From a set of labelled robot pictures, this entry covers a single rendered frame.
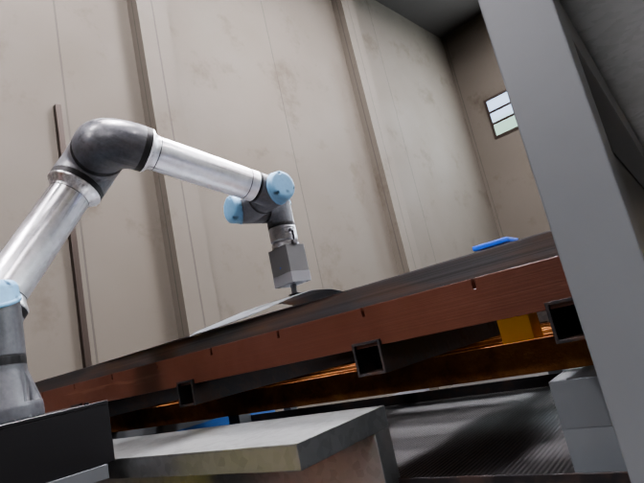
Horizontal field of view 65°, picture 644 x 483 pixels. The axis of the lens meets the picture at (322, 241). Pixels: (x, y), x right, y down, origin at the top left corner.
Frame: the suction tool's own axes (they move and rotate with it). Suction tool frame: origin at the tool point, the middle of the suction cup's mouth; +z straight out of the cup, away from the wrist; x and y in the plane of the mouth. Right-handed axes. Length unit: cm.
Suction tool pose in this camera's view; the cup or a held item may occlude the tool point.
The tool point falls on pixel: (296, 301)
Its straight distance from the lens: 137.0
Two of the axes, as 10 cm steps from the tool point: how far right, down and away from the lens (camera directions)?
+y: -6.3, 2.9, 7.2
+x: -7.5, 0.2, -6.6
